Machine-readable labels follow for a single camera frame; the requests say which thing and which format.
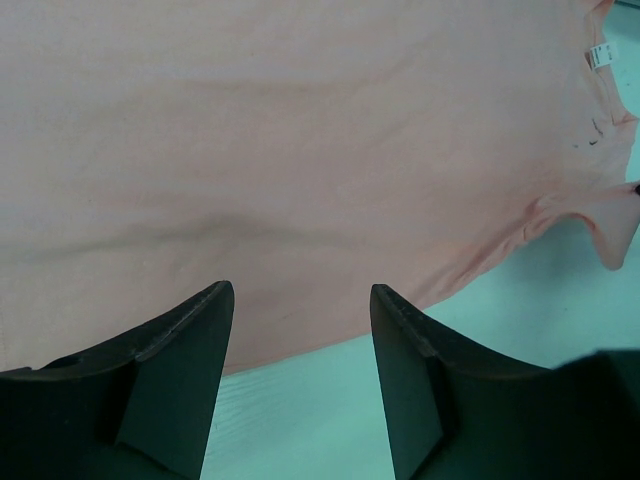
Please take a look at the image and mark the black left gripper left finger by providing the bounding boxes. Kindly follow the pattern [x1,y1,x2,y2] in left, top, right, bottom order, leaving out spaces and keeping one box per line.
[1,281,234,479]

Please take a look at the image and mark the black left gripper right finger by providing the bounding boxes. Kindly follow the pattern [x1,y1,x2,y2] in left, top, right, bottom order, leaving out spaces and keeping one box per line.
[370,284,639,479]

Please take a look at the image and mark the salmon pink t-shirt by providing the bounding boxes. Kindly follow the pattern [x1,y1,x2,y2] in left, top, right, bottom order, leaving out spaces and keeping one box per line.
[1,1,639,373]

